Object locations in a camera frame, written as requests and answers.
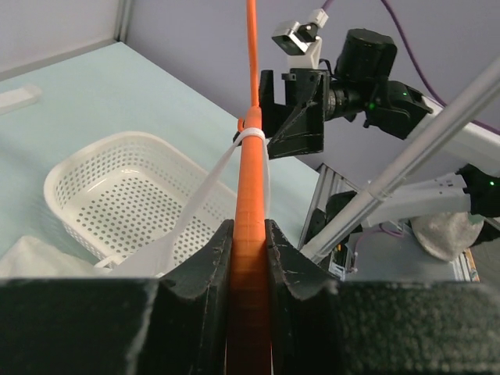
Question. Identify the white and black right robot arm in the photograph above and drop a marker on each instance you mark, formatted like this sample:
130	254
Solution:
359	82

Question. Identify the grey clothes rack with white feet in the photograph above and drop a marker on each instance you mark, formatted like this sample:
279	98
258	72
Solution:
157	257

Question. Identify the orange plastic hanger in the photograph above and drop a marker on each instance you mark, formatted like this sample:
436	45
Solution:
248	329

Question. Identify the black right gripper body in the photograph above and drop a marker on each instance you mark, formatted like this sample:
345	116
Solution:
318	90

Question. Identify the white perforated plastic basket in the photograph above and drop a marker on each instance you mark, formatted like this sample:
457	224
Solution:
121	193

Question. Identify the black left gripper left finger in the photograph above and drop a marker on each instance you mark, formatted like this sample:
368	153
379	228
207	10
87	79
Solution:
175	324

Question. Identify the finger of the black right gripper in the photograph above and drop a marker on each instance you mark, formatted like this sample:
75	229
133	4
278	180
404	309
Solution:
304	135
274	116

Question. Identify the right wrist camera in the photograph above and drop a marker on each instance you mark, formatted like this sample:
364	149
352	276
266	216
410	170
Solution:
301	41

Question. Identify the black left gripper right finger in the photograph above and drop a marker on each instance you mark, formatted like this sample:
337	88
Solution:
320	325

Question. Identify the white tank top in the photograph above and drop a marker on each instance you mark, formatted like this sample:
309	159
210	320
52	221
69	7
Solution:
32	258

